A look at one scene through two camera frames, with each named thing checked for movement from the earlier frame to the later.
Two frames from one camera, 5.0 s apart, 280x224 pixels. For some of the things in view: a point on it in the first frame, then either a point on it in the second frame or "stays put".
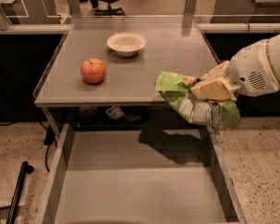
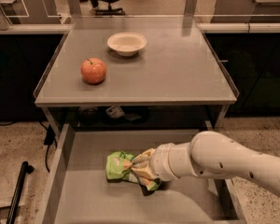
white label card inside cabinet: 115,112 stays put
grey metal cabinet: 103,70 stays put
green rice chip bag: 176,89 → 119,168
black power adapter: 49,136 stays put
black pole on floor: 25,170 stays put
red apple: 92,70 stays put
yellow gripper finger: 219,72 → 145,156
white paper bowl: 126,43 stays put
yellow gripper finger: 215,89 → 144,172
